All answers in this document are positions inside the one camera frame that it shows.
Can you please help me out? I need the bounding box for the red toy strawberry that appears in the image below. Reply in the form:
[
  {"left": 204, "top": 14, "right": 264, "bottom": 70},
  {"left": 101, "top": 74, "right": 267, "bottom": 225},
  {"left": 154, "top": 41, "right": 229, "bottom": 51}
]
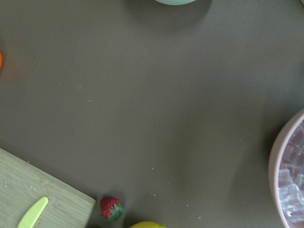
[{"left": 100, "top": 198, "right": 124, "bottom": 221}]

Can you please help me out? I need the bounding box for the yellow lemon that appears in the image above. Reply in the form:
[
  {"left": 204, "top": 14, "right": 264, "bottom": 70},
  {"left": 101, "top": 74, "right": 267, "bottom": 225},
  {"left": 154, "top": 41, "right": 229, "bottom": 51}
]
[{"left": 130, "top": 221, "right": 166, "bottom": 228}]

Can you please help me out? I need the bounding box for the mint green bowl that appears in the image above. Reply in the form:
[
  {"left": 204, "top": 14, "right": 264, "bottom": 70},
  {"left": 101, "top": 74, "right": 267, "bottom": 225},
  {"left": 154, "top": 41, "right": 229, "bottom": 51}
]
[{"left": 155, "top": 0, "right": 196, "bottom": 6}]

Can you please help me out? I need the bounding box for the wooden cutting board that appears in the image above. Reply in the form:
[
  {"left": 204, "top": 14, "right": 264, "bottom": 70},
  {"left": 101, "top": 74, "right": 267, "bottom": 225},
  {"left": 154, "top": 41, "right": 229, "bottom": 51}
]
[{"left": 0, "top": 150, "right": 95, "bottom": 228}]

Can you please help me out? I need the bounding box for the pink bowl with ice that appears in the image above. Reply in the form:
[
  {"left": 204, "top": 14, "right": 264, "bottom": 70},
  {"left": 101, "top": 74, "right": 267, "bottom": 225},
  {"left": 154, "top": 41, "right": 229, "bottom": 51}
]
[{"left": 268, "top": 111, "right": 304, "bottom": 228}]

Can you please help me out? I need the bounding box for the orange fruit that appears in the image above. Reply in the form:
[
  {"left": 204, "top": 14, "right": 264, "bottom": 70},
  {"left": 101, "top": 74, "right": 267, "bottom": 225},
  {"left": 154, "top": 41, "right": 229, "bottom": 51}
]
[{"left": 0, "top": 51, "right": 3, "bottom": 70}]

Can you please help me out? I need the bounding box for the yellow plastic knife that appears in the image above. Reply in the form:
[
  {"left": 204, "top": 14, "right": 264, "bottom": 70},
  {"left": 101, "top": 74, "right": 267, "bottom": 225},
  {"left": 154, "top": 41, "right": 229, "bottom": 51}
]
[{"left": 17, "top": 196, "right": 48, "bottom": 228}]

